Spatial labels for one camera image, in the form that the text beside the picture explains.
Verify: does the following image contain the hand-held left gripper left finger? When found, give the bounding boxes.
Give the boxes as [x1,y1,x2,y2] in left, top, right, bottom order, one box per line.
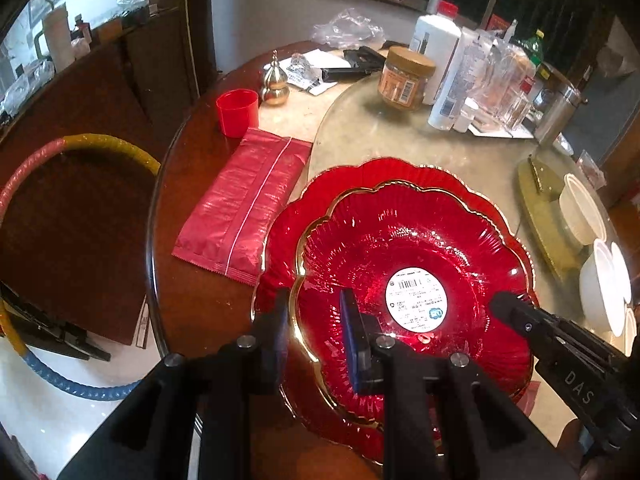
[57,287,293,480]

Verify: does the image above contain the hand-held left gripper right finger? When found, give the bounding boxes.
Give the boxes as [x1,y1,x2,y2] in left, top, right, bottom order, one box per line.
[339,287,583,480]

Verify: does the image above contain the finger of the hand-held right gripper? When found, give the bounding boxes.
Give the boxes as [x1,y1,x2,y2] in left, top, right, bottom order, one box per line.
[488,291,572,362]

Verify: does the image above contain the large red glass plate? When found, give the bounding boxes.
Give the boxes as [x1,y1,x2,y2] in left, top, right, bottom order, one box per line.
[252,157,541,463]

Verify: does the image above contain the gold round placemat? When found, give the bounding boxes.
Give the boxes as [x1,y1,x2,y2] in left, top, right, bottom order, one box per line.
[516,157,616,286]

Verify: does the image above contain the red plastic packet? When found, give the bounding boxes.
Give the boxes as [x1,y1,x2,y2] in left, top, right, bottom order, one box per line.
[171,127,314,288]

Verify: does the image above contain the white paper sheets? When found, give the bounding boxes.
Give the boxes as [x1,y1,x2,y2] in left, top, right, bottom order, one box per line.
[469,119,536,140]

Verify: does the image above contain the black metal stand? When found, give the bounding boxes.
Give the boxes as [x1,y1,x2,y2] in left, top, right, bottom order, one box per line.
[0,282,112,362]

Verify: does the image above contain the glass lazy susan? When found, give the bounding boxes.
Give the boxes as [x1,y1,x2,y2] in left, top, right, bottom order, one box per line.
[310,77,613,321]

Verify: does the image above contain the steel thermos flask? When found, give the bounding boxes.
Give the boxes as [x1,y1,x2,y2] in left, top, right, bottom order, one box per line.
[534,85,583,146]

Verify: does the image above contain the small white bottle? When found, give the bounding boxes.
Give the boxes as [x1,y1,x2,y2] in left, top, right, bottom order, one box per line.
[454,97,481,133]

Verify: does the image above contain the white lotion tube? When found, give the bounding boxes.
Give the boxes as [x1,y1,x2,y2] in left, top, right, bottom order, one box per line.
[427,27,481,131]

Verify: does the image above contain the red plastic cup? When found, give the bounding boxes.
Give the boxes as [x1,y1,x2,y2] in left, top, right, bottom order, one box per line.
[215,89,260,139]

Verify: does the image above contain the grey refrigerator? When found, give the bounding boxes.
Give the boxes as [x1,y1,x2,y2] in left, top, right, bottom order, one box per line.
[585,15,640,181]

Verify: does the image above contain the brown-lidded jar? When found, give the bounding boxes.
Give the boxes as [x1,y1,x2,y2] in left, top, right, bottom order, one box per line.
[376,46,437,112]

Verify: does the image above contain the gold gourd ornament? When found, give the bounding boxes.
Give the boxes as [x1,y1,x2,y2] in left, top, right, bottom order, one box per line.
[259,50,291,107]

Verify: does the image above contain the multicoloured hula hoop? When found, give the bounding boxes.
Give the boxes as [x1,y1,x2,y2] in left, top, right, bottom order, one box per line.
[0,132,162,403]

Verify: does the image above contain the white paper packets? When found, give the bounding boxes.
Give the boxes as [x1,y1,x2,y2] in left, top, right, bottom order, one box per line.
[279,50,333,96]

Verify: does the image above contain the green soda bottle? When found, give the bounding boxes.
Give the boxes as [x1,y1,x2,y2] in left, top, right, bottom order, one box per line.
[520,29,546,68]

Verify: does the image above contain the black wallet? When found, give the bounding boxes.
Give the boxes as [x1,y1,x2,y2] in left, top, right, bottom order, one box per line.
[321,46,388,82]

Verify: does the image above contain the white bottle with red cap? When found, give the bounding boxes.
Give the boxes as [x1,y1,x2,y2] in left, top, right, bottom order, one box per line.
[409,1,462,106]

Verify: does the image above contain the clear plastic bag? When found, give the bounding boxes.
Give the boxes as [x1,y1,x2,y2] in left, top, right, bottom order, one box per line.
[312,8,386,48]

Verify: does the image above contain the dark wooden cabinet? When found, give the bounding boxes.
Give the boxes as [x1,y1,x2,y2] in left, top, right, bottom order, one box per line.
[0,7,218,348]

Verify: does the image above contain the white insulated cup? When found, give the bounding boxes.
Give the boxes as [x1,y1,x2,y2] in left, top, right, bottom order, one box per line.
[42,2,76,73]

